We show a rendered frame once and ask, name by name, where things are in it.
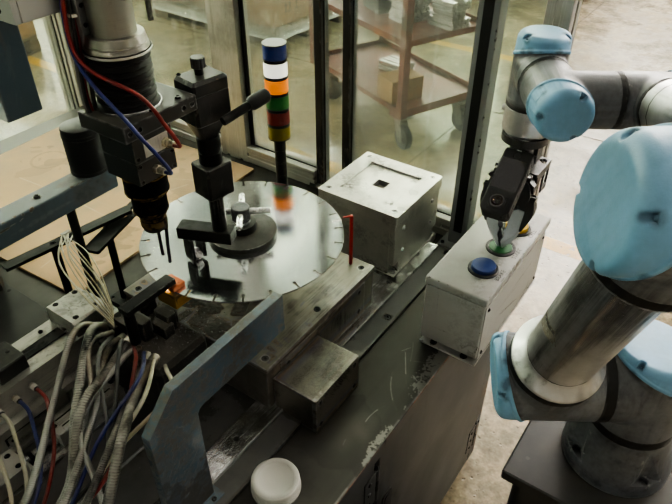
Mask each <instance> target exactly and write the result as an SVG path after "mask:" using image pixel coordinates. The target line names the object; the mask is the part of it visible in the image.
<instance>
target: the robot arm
mask: <svg viewBox="0 0 672 504"><path fill-rule="evenodd" d="M571 44H572V36H571V34H570V33H569V32H568V31H567V30H565V29H563V28H560V27H557V26H551V25H531V26H528V27H525V28H523V29H522V30H521V31H520V32H519V34H518V36H517V41H516V46H515V50H514V51H513V54H514V55H513V61H512V67H511V73H510V78H509V84H508V90H507V96H506V103H505V104H503V105H502V110H504V115H503V121H502V132H501V139H502V140H503V142H505V143H506V144H508V145H509V146H510V147H507V148H506V149H505V150H504V153H503V155H502V157H501V158H500V159H499V160H498V161H497V162H496V163H495V168H494V169H493V170H491V171H490V172H489V173H488V175H489V176H490V179H489V180H485V181H484V182H483V189H482V192H481V196H480V208H481V213H482V215H483V216H484V219H485V220H486V223H487V227H488V229H489V231H490V234H491V236H492V238H493V240H494V241H495V243H496V245H497V246H500V247H502V248H503V247H505V246H507V245H508V244H510V243H511V242H512V241H513V240H514V239H515V238H516V237H517V235H518V234H519V233H520V232H521V231H522V230H523V228H524V227H525V226H526V225H527V224H528V223H529V221H530V220H531V219H532V218H533V216H534V214H535V212H536V209H537V203H536V200H537V198H538V196H536V195H534V194H535V191H536V187H537V184H538V183H539V182H540V179H541V178H542V179H541V183H540V188H539V193H541V191H542V190H543V189H544V188H545V185H546V181H547V177H548V173H549V168H550V164H551V159H547V158H544V157H542V151H543V147H545V146H546V145H547V144H548V140H550V141H554V142H567V141H570V140H572V139H574V138H578V137H580V136H581V135H583V134H584V133H585V132H586V131H587V130H588V129H598V130H609V129H612V130H620V131H618V132H616V133H614V134H612V135H611V136H609V137H608V138H607V139H605V140H604V141H603V142H602V143H601V144H600V145H599V146H598V147H597V148H596V150H595V151H594V152H593V154H592V155H591V157H590V158H589V160H588V162H587V164H586V166H585V168H584V170H583V172H582V175H581V178H580V181H579V184H580V192H579V193H578V194H576V196H575V202H574V211H573V230H574V238H575V243H576V246H577V249H578V252H579V254H580V256H581V258H582V260H581V261H580V263H579V264H578V266H577V267H576V269H575V270H574V271H573V273H572V274H571V276H570V277H569V279H568V280H567V282H566V283H565V285H564V286H563V288H562V289H561V290H560V292H559V293H558V295H557V296H556V298H555V299H554V301H553V302H552V304H551V305H550V306H549V308H548V309H547V311H546V312H545V314H544V315H540V316H537V317H534V318H532V319H530V320H529V321H527V322H526V323H524V324H523V325H522V326H521V327H520V328H519V330H518V331H517V332H510V331H508V330H505V331H504V332H496V333H494V334H493V335H492V337H491V341H490V373H491V386H492V395H493V402H494V407H495V410H496V413H497V414H498V415H499V416H500V417H501V418H503V419H508V420H518V421H519V422H524V421H525V420H530V421H567V422H566V424H565V427H564V430H563V433H562V448H563V452H564V455H565V457H566V459H567V461H568V463H569V464H570V466H571V467H572V468H573V470H574V471H575V472H576V473H577V474H578V475H579V476H580V477H581V478H582V479H583V480H585V481H586V482H587V483H589V484H590V485H592V486H593V487H595V488H597V489H599V490H601V491H603V492H605V493H608V494H611V495H614V496H618V497H623V498H641V497H646V496H649V495H652V494H654V493H655V492H657V491H658V490H660V489H661V488H662V487H663V485H664V484H665V482H666V480H667V479H668V477H669V475H670V473H671V470H672V327H671V326H669V325H667V324H665V323H663V322H660V321H658V320H655V319H656V318H657V317H658V316H659V315H660V314H661V313H672V70H668V71H582V70H573V69H572V68H571V66H570V65H569V63H568V59H569V55H571ZM542 161H545V162H546V163H545V164H543V163H542ZM545 172H546V175H545ZM544 176H545V179H544ZM543 181H544V182H543ZM503 222H507V226H506V228H505V229H504V230H503V233H504V235H503V237H502V232H501V228H502V226H503Z"/></svg>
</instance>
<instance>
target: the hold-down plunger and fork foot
mask: <svg viewBox="0 0 672 504"><path fill-rule="evenodd" d="M209 207H210V214H211V221H212V222H206V221H197V220H189V219H182V220H181V221H180V223H179V224H178V226H177V227H176V232H177V237H178V239H183V242H184V248H185V253H186V257H188V258H189V259H190V260H192V261H193V262H196V261H197V260H196V254H195V248H194V242H193V241H195V244H196V247H199V248H200V249H201V251H202V253H203V255H204V256H207V250H206V244H205V242H209V243H218V244H226V245H232V243H233V241H234V239H235V237H236V236H237V234H236V226H235V225H231V224H227V219H226V211H225V203H224V198H222V199H220V200H215V201H213V202H210V201H209Z"/></svg>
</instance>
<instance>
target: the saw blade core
mask: <svg viewBox="0 0 672 504"><path fill-rule="evenodd" d="M265 184H266V181H244V185H245V186H243V182H242V181H241V182H234V192H232V193H230V194H228V195H226V196H225V197H224V203H225V209H229V208H231V206H232V205H233V204H235V203H237V202H238V200H239V194H240V193H244V194H245V203H247V204H248V205H249V206H250V208H258V207H270V208H271V213H266V215H268V216H270V217H271V218H272V219H273V220H274V221H275V223H276V225H277V237H276V239H275V240H274V242H273V243H272V244H271V245H270V246H268V247H267V248H265V249H263V250H261V251H259V252H256V253H252V254H246V255H232V254H227V253H223V252H221V251H219V250H217V249H215V248H214V247H213V246H212V245H211V243H209V242H205V244H206V250H207V256H204V255H203V257H202V258H201V259H199V260H197V261H196V262H193V261H192V260H190V259H189V258H188V257H186V253H185V248H184V242H183V239H178V237H177V232H176V227H177V226H178V224H179V223H180V221H181V220H182V219H189V220H197V221H206V222H212V221H211V215H210V207H209V201H208V200H207V199H205V198H204V197H202V196H200V195H199V194H197V193H196V192H195V191H194V192H191V193H189V194H187V195H184V196H182V197H180V198H178V199H177V200H178V201H177V200H175V201H173V202H171V203H170V204H169V209H168V211H167V212H166V213H167V214H166V215H167V218H168V233H169V243H170V251H171V258H172V263H169V262H168V256H167V249H166V241H165V231H164V230H163V231H162V232H160V233H161V238H162V243H163V248H164V253H165V255H163V256H162V255H161V251H160V246H159V241H158V237H157V233H154V234H152V233H148V232H146V231H145V230H144V231H143V233H142V235H141V238H140V243H139V254H140V259H141V262H142V264H143V266H144V268H145V270H146V271H147V273H148V274H149V275H150V276H151V277H152V278H153V279H154V280H155V281H156V280H158V279H159V278H161V277H162V276H164V275H165V274H167V275H169V274H173V275H174V276H176V277H178V278H180V279H182V280H184V281H185V285H184V286H183V287H181V288H180V289H179V290H177V291H176V292H174V293H176V294H179V295H181V296H184V297H185V296H186V295H187V294H188V293H189V294H188V295H187V296H186V297H188V298H191V299H195V300H200V301H206V302H212V301H213V299H214V295H217V296H216V297H215V300H214V303H242V297H241V296H244V303H247V302H255V301H261V300H265V299H266V298H267V297H268V296H269V295H270V293H269V291H271V293H273V292H274V291H275V292H277V293H280V294H282V295H285V294H287V293H290V292H293V291H295V290H297V289H299V288H298V287H300V288H302V287H304V286H306V285H307V284H309V283H311V282H312V281H314V280H316V279H317V278H318V277H320V275H322V274H323V273H325V272H326V271H327V270H328V269H329V268H330V267H331V266H332V265H333V263H334V262H335V260H336V259H337V258H338V256H339V254H340V252H341V250H342V247H343V243H344V228H343V224H342V221H339V222H332V220H338V219H340V217H339V215H338V214H337V212H336V211H335V210H334V209H333V208H332V206H330V205H329V204H328V203H327V202H325V201H324V200H323V199H322V198H320V197H318V196H317V195H315V194H313V193H311V192H309V193H308V191H306V190H304V189H301V188H298V187H295V186H291V185H289V186H288V185H287V184H282V183H275V182H267V184H266V186H265ZM287 187H288V188H287ZM286 188H287V189H286ZM305 194H306V195H305ZM303 195H305V196H303ZM179 201H180V202H183V203H180V202H179ZM329 215H331V216H329ZM334 228H337V229H334ZM148 240H150V241H148ZM147 255H150V256H147ZM327 257H329V258H327ZM334 259H335V260H334ZM155 269H157V270H155ZM313 271H316V272H317V273H316V272H313ZM293 283H296V285H297V286H298V287H297V286H296V285H295V284H293ZM190 290H192V291H191V292H189V291H190Z"/></svg>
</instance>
